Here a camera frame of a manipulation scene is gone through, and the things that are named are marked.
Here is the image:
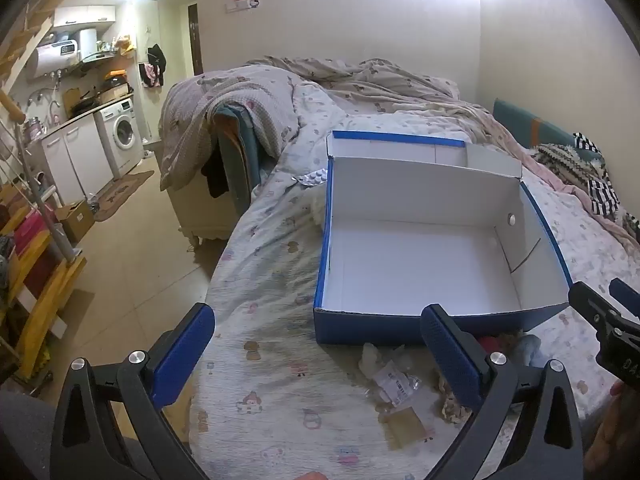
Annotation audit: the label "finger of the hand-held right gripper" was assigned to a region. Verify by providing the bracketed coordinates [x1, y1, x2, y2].
[609, 277, 640, 318]
[568, 281, 623, 333]

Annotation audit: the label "person's right hand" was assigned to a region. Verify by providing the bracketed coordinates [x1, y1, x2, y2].
[584, 379, 640, 471]

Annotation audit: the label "brown cardboard piece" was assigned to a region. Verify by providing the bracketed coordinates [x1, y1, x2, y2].
[384, 406, 427, 448]

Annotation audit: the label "patterned knit cloth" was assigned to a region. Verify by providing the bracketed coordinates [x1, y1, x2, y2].
[532, 142, 601, 181]

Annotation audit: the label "black hanging cloth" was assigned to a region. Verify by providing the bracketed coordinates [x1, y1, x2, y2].
[202, 152, 231, 198]

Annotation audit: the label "black white striped cloth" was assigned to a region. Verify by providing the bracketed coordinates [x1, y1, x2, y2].
[572, 132, 623, 221]

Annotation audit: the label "pink hanging clothes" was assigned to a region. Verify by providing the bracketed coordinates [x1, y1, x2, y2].
[139, 62, 163, 88]

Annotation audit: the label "teal orange chair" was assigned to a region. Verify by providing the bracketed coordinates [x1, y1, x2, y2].
[215, 105, 263, 216]

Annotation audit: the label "blue white cardboard box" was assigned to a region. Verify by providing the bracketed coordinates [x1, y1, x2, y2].
[313, 130, 573, 347]

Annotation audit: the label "bed with printed sheet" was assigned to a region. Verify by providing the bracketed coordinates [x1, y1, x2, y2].
[187, 57, 640, 480]

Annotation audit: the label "white wall cabinet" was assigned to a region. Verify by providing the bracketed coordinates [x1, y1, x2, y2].
[52, 5, 118, 28]

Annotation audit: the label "grey metal railing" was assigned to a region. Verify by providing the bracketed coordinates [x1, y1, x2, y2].
[12, 110, 83, 261]

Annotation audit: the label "brown cardboard box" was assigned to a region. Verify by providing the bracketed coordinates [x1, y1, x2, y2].
[55, 200, 96, 243]

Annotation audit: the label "brown door mat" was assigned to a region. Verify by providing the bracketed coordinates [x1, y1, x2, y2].
[92, 170, 155, 222]

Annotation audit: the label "pink blanket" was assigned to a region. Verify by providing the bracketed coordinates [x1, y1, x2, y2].
[350, 100, 640, 246]

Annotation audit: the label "teal headboard cushion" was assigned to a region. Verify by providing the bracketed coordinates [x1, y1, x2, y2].
[492, 99, 608, 161]

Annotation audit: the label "dark wooden door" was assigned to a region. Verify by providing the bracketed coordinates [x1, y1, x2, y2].
[187, 2, 205, 78]

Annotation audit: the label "white washing machine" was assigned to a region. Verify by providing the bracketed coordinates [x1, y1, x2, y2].
[94, 97, 146, 178]

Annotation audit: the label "beige bear print quilt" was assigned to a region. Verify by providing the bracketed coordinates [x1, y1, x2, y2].
[159, 56, 496, 191]

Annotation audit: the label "cream furniture base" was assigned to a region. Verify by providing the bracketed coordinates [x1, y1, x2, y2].
[170, 170, 246, 248]

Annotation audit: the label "white kitchen cabinet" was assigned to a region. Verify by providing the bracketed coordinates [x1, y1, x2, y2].
[40, 112, 115, 206]

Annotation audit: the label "red box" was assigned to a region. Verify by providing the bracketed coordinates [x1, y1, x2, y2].
[12, 210, 56, 301]

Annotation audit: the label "clear plastic packet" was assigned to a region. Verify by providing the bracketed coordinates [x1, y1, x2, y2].
[367, 362, 423, 408]

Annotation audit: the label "white water heater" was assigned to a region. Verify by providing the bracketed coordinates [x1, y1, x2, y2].
[25, 40, 81, 81]

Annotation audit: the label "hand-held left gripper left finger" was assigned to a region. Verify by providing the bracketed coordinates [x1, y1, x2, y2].
[50, 303, 216, 480]

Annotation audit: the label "black hanging clothes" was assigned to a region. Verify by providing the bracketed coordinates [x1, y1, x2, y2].
[146, 44, 167, 76]

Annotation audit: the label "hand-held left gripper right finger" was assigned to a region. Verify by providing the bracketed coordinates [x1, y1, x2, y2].
[420, 304, 585, 480]

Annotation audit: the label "white cylinder appliance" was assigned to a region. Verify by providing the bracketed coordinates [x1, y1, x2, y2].
[77, 27, 98, 58]

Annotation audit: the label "yellow wooden staircase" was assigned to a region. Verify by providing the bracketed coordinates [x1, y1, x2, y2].
[0, 200, 88, 386]

